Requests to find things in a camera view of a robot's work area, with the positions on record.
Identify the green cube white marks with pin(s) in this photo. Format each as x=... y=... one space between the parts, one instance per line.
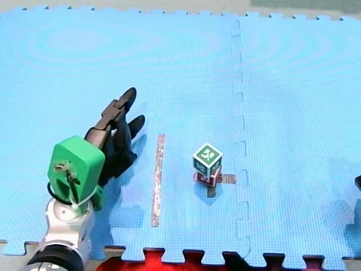
x=207 y=159

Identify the red cube white marks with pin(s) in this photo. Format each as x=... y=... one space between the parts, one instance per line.
x=210 y=180

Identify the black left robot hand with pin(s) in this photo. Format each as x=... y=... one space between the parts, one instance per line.
x=118 y=141

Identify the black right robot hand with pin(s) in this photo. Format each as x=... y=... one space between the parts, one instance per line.
x=358 y=183

